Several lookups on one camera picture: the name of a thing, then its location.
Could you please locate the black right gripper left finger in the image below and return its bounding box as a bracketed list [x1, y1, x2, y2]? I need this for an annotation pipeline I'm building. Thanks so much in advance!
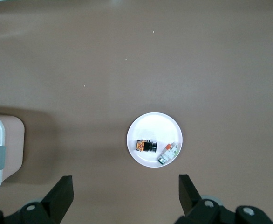
[18, 175, 75, 224]

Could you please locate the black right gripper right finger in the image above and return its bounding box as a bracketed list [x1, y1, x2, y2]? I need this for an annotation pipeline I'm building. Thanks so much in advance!
[178, 174, 221, 224]

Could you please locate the black and orange switch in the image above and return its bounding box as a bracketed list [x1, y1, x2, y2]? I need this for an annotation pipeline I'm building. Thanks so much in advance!
[136, 138, 159, 154]

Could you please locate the white lidded storage box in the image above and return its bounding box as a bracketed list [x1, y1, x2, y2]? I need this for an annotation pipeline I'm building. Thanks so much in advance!
[0, 111, 26, 199]

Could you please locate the pink round plate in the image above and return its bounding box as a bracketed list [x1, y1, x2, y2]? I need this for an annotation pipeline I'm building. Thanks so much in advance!
[126, 112, 184, 168]

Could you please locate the white switch with orange part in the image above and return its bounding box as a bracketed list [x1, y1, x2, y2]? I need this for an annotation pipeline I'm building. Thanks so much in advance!
[157, 140, 180, 165]

